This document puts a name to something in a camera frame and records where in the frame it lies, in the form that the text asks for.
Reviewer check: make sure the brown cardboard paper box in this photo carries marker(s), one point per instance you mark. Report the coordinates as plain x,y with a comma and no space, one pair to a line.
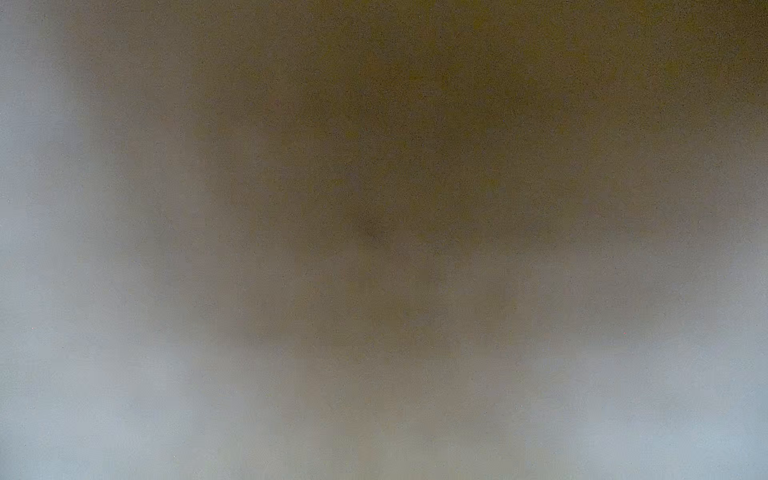
383,239

